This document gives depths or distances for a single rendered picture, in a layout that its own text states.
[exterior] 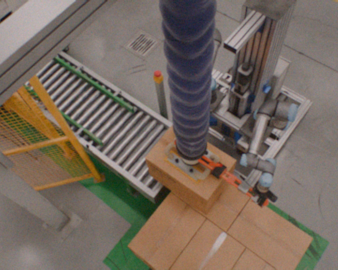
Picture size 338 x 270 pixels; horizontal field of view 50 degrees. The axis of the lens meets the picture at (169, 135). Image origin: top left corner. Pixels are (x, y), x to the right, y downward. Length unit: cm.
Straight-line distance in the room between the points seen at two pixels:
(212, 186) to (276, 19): 125
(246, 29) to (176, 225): 176
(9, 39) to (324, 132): 383
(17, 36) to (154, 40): 409
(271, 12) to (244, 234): 181
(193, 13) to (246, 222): 219
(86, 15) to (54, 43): 11
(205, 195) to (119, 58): 265
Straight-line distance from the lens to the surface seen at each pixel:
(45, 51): 97
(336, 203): 409
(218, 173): 263
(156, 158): 285
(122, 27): 520
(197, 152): 250
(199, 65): 167
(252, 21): 232
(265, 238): 324
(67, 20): 98
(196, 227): 321
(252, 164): 235
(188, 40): 153
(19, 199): 306
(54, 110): 278
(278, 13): 239
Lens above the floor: 367
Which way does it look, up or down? 63 degrees down
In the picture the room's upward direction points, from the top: 8 degrees counter-clockwise
